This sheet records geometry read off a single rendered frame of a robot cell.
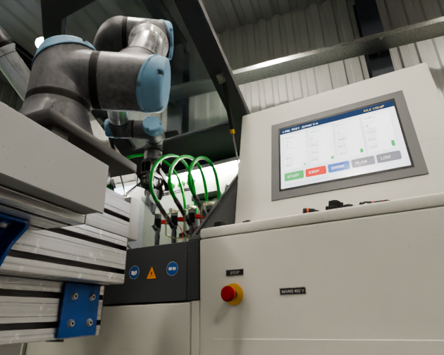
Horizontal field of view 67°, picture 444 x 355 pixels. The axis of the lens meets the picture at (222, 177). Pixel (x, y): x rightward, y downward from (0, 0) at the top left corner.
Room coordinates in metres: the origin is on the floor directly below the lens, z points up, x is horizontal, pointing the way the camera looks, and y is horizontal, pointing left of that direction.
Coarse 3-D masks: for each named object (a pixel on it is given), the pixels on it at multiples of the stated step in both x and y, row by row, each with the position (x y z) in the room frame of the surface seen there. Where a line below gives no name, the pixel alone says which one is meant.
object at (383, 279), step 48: (336, 96) 1.07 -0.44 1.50; (432, 96) 0.91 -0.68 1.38; (240, 144) 1.22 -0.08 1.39; (432, 144) 0.89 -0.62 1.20; (240, 192) 1.16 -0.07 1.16; (336, 192) 1.00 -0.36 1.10; (384, 192) 0.93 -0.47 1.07; (432, 192) 0.87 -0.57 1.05; (240, 240) 0.87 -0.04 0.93; (288, 240) 0.82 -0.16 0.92; (336, 240) 0.77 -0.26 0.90; (384, 240) 0.72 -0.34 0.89; (432, 240) 0.68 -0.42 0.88; (288, 288) 0.82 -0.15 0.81; (336, 288) 0.77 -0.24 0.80; (384, 288) 0.73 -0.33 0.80; (432, 288) 0.69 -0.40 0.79; (240, 336) 0.88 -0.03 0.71; (288, 336) 0.83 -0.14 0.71; (336, 336) 0.78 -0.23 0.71; (384, 336) 0.74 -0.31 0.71; (432, 336) 0.70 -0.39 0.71
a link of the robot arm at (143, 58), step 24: (144, 24) 0.71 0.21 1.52; (168, 24) 0.76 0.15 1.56; (144, 48) 0.56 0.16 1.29; (168, 48) 0.79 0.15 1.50; (120, 72) 0.51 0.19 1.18; (144, 72) 0.52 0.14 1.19; (168, 72) 0.58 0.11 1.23; (120, 96) 0.54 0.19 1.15; (144, 96) 0.54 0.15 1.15; (168, 96) 0.62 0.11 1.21
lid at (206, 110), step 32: (64, 0) 0.95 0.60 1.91; (96, 0) 0.95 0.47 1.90; (128, 0) 0.93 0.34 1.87; (160, 0) 0.91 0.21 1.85; (192, 0) 0.89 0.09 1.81; (64, 32) 1.08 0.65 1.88; (96, 32) 1.06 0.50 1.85; (192, 32) 0.99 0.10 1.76; (192, 64) 1.11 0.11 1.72; (224, 64) 1.08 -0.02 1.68; (192, 96) 1.25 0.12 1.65; (192, 128) 1.40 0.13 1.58; (224, 128) 1.35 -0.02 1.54
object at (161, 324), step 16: (144, 304) 1.01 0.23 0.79; (160, 304) 0.99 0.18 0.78; (176, 304) 0.96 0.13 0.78; (112, 320) 1.06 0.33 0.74; (128, 320) 1.04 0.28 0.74; (144, 320) 1.01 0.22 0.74; (160, 320) 0.99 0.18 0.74; (176, 320) 0.96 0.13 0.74; (96, 336) 1.09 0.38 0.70; (112, 336) 1.06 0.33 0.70; (128, 336) 1.03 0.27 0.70; (144, 336) 1.01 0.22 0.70; (160, 336) 0.98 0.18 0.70; (176, 336) 0.96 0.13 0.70; (32, 352) 1.21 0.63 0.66; (48, 352) 1.18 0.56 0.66; (64, 352) 1.15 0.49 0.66; (80, 352) 1.11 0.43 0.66; (96, 352) 1.09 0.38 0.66; (112, 352) 1.06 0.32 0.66; (128, 352) 1.03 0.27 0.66; (144, 352) 1.01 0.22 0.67; (160, 352) 0.98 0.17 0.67; (176, 352) 0.96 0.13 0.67
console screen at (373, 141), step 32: (384, 96) 0.98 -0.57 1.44; (288, 128) 1.12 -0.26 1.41; (320, 128) 1.06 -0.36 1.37; (352, 128) 1.01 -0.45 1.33; (384, 128) 0.96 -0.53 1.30; (288, 160) 1.09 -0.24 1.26; (320, 160) 1.04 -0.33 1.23; (352, 160) 0.99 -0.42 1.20; (384, 160) 0.94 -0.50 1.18; (416, 160) 0.90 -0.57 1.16; (288, 192) 1.07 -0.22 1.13; (320, 192) 1.02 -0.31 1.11
